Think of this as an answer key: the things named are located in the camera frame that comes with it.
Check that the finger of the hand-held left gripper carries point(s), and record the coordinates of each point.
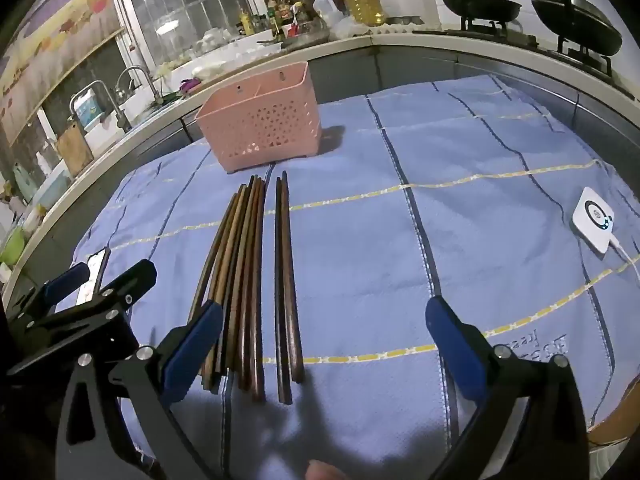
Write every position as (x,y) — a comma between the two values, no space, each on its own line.
(132,280)
(65,282)

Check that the blue white container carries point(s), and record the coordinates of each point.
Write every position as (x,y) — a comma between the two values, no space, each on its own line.
(90,110)

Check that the person's right hand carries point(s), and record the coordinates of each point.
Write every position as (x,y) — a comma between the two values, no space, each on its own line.
(324,472)

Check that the chrome faucet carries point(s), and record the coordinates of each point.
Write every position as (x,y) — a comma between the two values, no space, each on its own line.
(112,105)
(147,80)

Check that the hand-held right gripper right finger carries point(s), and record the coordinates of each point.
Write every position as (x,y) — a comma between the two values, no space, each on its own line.
(456,350)

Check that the smartphone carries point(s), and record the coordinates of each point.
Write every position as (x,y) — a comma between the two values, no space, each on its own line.
(95,272)

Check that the black wok with lid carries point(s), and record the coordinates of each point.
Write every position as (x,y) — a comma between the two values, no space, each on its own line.
(580,22)

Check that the row of condiment bottles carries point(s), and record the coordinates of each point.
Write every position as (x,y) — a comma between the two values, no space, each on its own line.
(272,15)

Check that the black frying pan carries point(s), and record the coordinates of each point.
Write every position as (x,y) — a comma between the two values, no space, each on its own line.
(480,7)

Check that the cooking oil bottle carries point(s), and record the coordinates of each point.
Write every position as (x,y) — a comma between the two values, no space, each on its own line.
(364,5)

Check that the purple item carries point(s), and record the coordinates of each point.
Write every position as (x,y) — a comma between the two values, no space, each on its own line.
(190,86)

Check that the green bowl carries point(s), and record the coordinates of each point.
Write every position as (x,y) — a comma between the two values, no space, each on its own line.
(11,247)

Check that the egg tray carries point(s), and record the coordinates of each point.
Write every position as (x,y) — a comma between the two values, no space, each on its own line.
(402,22)

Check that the white square device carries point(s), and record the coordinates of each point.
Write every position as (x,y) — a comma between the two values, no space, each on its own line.
(594,217)

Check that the white plastic jug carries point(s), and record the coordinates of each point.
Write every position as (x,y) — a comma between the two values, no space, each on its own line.
(325,10)

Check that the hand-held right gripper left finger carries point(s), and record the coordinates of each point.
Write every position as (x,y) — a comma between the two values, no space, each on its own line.
(192,347)

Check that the small wooden cutting board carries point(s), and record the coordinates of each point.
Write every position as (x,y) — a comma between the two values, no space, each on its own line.
(74,150)

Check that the bundle of brown wooden chopsticks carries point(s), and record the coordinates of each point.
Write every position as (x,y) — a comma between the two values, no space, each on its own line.
(245,260)

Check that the wall poster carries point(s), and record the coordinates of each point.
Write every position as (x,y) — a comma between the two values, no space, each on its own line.
(55,45)

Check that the barred window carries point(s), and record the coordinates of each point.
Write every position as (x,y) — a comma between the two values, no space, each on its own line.
(185,0)

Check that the gas stove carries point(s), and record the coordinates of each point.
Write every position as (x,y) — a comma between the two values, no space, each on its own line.
(550,42)

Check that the pink plastic basket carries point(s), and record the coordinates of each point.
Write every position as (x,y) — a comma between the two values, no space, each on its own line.
(260,125)

